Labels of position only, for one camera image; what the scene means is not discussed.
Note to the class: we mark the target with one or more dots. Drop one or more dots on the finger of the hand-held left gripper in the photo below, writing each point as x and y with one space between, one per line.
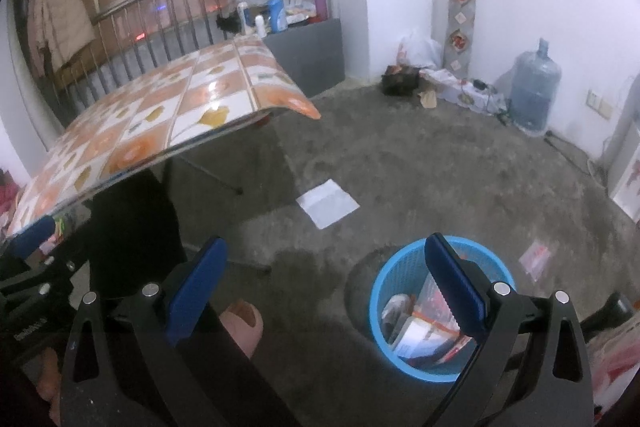
30 237

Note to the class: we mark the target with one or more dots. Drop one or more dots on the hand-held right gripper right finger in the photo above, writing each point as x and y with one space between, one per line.
455 287

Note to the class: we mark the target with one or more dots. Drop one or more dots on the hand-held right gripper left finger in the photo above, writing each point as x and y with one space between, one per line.
195 292

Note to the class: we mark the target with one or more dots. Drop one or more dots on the clear plastic zip bag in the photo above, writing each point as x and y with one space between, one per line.
430 317

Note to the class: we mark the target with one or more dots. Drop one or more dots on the blue plastic basket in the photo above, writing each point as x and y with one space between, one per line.
405 257

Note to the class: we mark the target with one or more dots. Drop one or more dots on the white paper sheet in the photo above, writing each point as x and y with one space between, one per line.
327 204

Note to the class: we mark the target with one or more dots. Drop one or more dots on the bag of pink red cloth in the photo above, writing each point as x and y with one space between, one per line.
7 197

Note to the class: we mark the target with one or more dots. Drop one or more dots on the pink slipper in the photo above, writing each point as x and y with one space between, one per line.
242 322
50 382

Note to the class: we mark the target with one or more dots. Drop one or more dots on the small clear plastic packet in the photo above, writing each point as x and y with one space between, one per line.
535 257

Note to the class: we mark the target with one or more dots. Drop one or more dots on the person's black trousers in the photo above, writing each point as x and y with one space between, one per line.
135 227

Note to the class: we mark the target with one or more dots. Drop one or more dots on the black tube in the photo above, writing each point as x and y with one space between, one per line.
615 307

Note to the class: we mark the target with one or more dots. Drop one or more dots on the red white printed cloth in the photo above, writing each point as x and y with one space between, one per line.
615 367

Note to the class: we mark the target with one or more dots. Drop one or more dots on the flat white carton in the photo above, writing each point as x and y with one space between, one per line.
460 89

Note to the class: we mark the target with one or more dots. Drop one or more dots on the white framed panel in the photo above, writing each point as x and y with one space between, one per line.
625 167

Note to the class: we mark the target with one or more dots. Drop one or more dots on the large water jug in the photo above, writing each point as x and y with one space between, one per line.
535 92

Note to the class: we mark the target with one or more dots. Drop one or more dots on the dark box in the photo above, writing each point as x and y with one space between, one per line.
400 79

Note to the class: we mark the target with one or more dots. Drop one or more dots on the beige puffer jacket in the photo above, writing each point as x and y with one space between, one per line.
60 17

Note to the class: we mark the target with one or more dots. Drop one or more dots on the white plastic bag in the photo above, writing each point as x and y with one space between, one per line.
417 49

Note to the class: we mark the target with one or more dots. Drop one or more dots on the grey cabinet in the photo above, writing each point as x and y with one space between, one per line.
310 57

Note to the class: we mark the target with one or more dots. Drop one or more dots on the metal railing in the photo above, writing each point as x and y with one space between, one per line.
175 12

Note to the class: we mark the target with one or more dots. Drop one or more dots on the black cloth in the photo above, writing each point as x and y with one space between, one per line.
227 25

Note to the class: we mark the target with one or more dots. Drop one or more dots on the tall decorated panel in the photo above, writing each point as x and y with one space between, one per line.
460 17

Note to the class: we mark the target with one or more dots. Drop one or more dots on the small white bottle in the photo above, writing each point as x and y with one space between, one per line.
260 27

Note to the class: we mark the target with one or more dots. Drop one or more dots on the blue and white bottle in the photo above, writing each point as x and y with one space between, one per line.
277 14

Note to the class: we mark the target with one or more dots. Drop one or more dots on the purple cup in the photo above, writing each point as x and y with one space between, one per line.
321 7

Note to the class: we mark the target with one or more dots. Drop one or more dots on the wall socket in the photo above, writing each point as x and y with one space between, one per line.
597 102

